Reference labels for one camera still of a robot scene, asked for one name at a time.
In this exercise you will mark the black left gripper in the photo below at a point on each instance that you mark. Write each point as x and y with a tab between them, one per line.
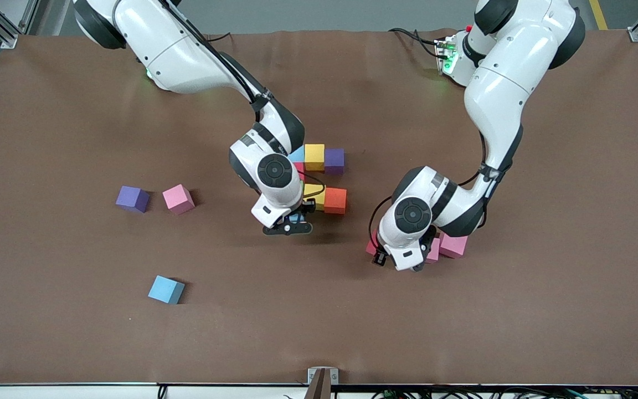
378	257

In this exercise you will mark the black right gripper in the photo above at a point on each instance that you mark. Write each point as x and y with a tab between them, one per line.
307	206

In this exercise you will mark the light blue foam cube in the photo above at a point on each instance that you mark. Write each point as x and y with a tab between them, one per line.
299	156
166	289
296	218

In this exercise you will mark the red foam cube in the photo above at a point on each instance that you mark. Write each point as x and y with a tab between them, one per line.
300	168
371	247

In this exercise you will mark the yellow foam cube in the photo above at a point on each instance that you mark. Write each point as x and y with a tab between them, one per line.
316	191
314	157

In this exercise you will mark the orange foam cube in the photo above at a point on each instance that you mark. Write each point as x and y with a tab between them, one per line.
335	200

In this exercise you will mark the purple foam cube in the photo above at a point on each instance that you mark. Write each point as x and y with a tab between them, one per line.
334	159
132	199

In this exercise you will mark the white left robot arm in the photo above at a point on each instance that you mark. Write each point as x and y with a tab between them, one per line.
507	83

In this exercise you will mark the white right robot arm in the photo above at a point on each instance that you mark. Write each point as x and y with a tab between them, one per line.
186	55

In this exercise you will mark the pink foam cube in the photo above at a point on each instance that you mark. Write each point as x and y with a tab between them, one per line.
454	246
178	199
435	252

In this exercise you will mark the large table cover sheet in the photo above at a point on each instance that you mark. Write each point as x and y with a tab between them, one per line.
319	332

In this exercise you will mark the silver camera mount bracket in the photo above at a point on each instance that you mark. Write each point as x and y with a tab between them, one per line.
312	377

